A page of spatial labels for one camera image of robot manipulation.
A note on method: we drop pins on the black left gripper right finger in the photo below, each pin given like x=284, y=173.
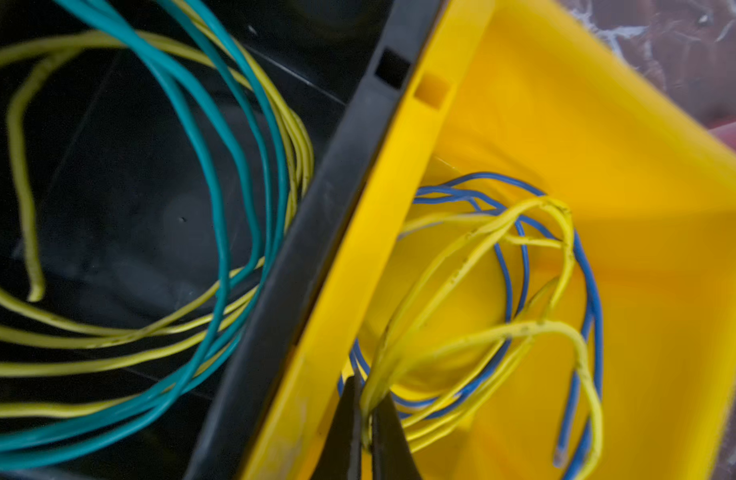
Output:
x=391, y=455

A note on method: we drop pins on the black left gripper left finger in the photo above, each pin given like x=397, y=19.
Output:
x=340, y=458

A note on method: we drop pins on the black plastic bin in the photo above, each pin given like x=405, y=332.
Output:
x=123, y=215

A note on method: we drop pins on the yellow plastic bin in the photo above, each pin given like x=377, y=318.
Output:
x=519, y=88

